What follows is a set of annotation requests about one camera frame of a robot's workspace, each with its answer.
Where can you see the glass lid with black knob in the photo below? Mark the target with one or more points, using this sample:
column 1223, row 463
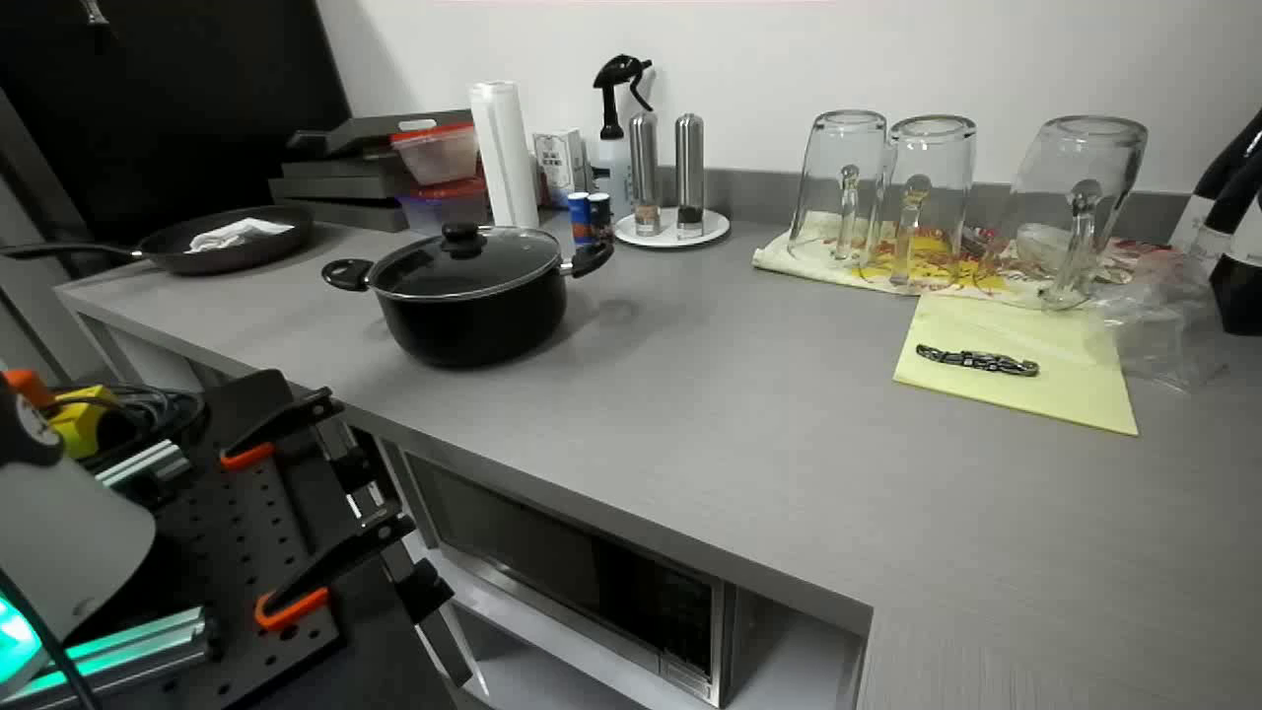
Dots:
column 505, row 257

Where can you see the black cooking pot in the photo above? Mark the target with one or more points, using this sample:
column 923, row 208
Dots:
column 460, row 326

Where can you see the blue drink can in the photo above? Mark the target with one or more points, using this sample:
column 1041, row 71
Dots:
column 576, row 218
column 599, row 214

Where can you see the white round plate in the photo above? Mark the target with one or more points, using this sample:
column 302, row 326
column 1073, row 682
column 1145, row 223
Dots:
column 712, row 230

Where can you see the steel grinder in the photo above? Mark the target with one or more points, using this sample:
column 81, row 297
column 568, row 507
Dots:
column 688, row 164
column 645, row 164

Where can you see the floral dish towel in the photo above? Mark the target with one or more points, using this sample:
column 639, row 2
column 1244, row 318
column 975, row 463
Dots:
column 808, row 257

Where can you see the spray bottle with black trigger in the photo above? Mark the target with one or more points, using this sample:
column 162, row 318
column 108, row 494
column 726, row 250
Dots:
column 613, row 152

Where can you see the white carton box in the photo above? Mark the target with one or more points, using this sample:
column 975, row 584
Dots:
column 556, row 160

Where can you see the white paper towel roll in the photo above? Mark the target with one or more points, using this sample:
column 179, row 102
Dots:
column 505, row 160

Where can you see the plastic container with red lid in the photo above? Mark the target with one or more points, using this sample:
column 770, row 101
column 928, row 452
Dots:
column 435, row 152

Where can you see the black pegboard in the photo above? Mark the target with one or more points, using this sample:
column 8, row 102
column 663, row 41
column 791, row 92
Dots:
column 222, row 538

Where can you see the large clear glass mug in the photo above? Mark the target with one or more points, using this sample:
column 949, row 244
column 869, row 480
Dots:
column 1070, row 198

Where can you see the black frying pan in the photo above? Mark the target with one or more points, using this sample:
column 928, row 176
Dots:
column 162, row 244

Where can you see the short aluminium extrusion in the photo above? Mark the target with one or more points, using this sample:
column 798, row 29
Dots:
column 139, row 463

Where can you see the clear plastic bag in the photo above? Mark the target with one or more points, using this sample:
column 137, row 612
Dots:
column 1169, row 330

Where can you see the yellow tool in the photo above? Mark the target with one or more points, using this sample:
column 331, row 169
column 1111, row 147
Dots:
column 81, row 418

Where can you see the long aluminium extrusion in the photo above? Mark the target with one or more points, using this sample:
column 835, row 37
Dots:
column 125, row 648

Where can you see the white lamp shade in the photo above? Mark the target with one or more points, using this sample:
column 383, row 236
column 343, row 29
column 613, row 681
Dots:
column 63, row 538

